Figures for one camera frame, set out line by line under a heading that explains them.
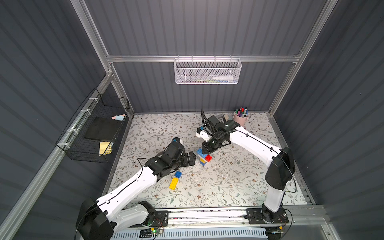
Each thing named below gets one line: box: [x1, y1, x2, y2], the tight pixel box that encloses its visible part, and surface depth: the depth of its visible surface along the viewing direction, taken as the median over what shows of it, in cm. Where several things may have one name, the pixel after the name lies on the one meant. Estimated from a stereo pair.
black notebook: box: [84, 116, 123, 141], surface depth 76 cm
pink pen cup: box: [233, 111, 249, 127], surface depth 107 cm
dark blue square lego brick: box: [174, 170, 182, 179], surface depth 89 cm
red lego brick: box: [205, 154, 213, 163], surface depth 85 cm
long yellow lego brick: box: [169, 177, 179, 190], surface depth 86 cm
